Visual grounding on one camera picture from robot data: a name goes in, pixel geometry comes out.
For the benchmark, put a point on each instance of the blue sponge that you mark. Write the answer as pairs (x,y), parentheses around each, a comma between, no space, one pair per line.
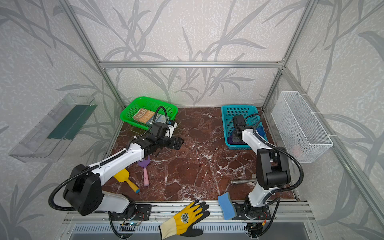
(228,208)

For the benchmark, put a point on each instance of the clear wall shelf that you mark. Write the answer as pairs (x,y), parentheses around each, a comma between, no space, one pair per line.
(49,139)

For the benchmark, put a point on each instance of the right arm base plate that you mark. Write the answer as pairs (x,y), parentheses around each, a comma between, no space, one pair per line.
(247,212)

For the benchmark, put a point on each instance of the yellow toy shovel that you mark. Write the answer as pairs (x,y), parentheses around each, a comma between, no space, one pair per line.
(123,176)

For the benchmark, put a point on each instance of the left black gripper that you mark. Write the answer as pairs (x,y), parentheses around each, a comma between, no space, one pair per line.
(170,143)

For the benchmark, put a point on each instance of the rabbit print towel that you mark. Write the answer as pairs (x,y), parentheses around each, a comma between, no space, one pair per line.
(147,117)

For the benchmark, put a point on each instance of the green circuit board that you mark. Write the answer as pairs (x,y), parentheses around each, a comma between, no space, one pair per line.
(129,227)

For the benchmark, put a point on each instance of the white wire basket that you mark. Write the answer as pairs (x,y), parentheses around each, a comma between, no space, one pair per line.
(301,132)

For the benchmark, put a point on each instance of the purple towel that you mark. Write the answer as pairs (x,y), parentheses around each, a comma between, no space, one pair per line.
(230,140)

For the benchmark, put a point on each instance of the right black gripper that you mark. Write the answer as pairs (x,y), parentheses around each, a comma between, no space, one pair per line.
(236,136)

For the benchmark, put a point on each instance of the teal plastic basket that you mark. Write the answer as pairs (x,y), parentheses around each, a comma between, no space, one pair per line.
(252,118)

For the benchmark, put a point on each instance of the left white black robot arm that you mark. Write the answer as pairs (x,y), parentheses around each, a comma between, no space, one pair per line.
(82,191)

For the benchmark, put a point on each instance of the purple pink toy rake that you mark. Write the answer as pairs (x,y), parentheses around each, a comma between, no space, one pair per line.
(144,163)

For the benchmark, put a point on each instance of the yellow black work glove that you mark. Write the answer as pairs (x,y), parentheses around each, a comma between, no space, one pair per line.
(182,223)

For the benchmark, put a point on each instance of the blue towel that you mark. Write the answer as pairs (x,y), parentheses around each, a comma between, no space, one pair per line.
(261,132)

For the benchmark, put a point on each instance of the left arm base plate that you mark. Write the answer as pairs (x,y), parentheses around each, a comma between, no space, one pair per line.
(141,211)

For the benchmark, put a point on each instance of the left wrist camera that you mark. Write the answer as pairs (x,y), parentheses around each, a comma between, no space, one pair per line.
(172,125)

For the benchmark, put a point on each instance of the green plastic basket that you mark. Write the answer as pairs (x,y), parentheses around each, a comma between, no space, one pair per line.
(149,104)

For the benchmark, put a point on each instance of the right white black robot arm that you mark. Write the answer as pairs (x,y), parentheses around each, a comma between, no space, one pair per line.
(273,170)

